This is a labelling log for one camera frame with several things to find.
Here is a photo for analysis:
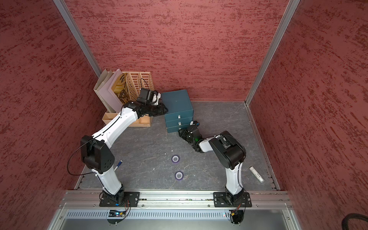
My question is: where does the teal three-drawer cabinet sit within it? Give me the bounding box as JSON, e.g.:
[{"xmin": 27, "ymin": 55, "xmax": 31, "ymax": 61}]
[{"xmin": 161, "ymin": 90, "xmax": 194, "ymax": 133}]

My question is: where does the purple tape roll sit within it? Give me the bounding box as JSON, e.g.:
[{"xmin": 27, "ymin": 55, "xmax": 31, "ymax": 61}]
[
  {"xmin": 171, "ymin": 155, "xmax": 180, "ymax": 164},
  {"xmin": 174, "ymin": 171, "xmax": 184, "ymax": 181}
]

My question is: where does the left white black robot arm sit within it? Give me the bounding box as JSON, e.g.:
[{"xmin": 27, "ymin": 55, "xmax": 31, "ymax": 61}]
[{"xmin": 80, "ymin": 88, "xmax": 168, "ymax": 204}]

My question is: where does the beige plastic file organizer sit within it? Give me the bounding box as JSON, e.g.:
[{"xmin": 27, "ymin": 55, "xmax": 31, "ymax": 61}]
[{"xmin": 102, "ymin": 71, "xmax": 155, "ymax": 125}]

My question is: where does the yellow illustrated book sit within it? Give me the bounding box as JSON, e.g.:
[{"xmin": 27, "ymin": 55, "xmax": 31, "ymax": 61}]
[{"xmin": 111, "ymin": 73, "xmax": 129, "ymax": 104}]

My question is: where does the lilac folder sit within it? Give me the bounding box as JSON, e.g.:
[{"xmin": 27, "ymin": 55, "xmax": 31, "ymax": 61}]
[{"xmin": 100, "ymin": 69, "xmax": 122, "ymax": 113}]

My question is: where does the beige cardboard folder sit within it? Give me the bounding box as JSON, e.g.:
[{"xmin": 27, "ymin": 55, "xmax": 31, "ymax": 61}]
[{"xmin": 94, "ymin": 69, "xmax": 114, "ymax": 113}]

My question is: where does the blue capped white marker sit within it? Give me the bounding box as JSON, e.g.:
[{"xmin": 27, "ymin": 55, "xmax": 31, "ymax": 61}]
[{"xmin": 114, "ymin": 160, "xmax": 123, "ymax": 171}]

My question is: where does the white marker pen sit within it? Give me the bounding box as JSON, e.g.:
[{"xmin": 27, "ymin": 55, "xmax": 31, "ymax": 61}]
[{"xmin": 249, "ymin": 166, "xmax": 265, "ymax": 183}]

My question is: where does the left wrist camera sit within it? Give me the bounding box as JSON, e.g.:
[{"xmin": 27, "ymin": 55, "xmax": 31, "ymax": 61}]
[{"xmin": 151, "ymin": 92, "xmax": 161, "ymax": 105}]

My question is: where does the white perforated cable duct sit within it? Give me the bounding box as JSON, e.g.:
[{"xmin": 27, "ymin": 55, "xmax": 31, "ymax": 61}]
[{"xmin": 65, "ymin": 209, "xmax": 231, "ymax": 220}]

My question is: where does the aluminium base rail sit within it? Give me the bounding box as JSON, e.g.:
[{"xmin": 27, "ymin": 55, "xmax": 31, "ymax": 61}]
[{"xmin": 57, "ymin": 189, "xmax": 294, "ymax": 210}]

